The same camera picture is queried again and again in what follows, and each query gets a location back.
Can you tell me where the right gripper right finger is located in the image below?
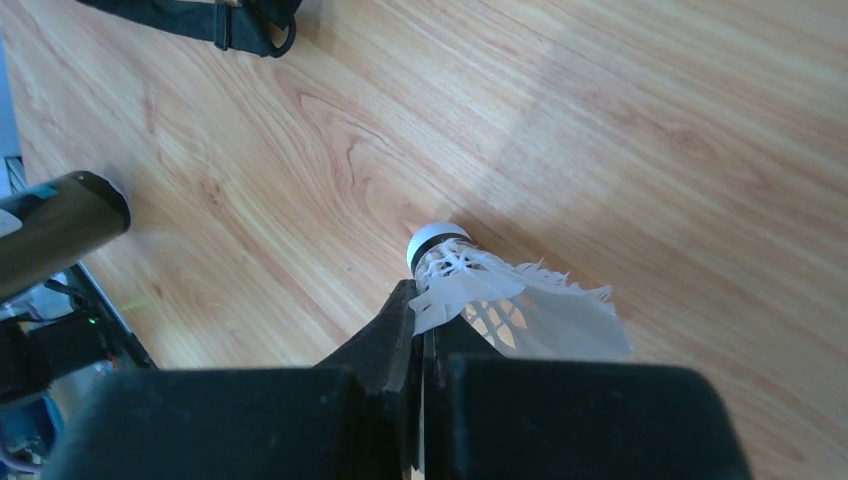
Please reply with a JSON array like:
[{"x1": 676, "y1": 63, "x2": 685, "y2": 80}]
[{"x1": 420, "y1": 319, "x2": 752, "y2": 479}]

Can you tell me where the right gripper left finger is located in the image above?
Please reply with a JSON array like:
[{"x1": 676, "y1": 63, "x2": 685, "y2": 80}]
[{"x1": 45, "y1": 280, "x2": 419, "y2": 479}]

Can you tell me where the white feather shuttlecock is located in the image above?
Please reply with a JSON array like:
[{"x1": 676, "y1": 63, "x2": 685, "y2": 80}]
[{"x1": 407, "y1": 222, "x2": 632, "y2": 361}]

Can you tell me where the black shuttlecock tube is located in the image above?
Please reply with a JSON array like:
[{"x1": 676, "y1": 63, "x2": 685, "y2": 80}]
[{"x1": 1, "y1": 170, "x2": 131, "y2": 302}]

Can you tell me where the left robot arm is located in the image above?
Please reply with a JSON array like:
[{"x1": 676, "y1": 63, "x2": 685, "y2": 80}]
[{"x1": 1, "y1": 264, "x2": 157, "y2": 407}]

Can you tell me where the black Crossway racket bag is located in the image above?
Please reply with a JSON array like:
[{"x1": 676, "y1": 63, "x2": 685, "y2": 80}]
[{"x1": 81, "y1": 0, "x2": 302, "y2": 58}]

